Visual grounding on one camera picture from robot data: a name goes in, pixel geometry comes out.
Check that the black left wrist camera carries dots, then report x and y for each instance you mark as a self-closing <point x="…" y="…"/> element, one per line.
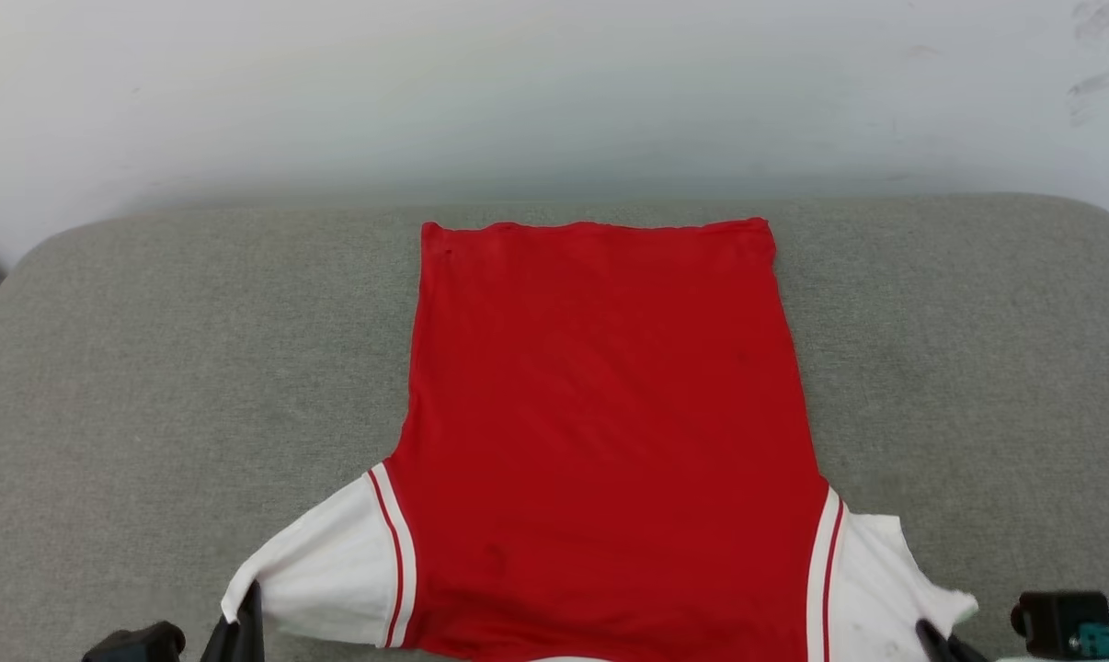
<point x="136" y="644"/>

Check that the red shirt with white sleeves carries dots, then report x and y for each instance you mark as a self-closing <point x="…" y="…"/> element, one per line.
<point x="600" y="432"/>

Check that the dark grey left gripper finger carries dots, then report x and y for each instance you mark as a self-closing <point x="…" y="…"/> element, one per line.
<point x="251" y="630"/>
<point x="214" y="645"/>

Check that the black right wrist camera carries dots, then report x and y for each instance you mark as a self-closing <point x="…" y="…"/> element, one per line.
<point x="1056" y="621"/>

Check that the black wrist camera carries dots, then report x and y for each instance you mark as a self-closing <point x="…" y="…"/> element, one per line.
<point x="136" y="644"/>
<point x="1056" y="621"/>

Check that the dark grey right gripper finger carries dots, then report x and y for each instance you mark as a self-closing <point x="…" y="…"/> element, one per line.
<point x="933" y="644"/>
<point x="970" y="651"/>

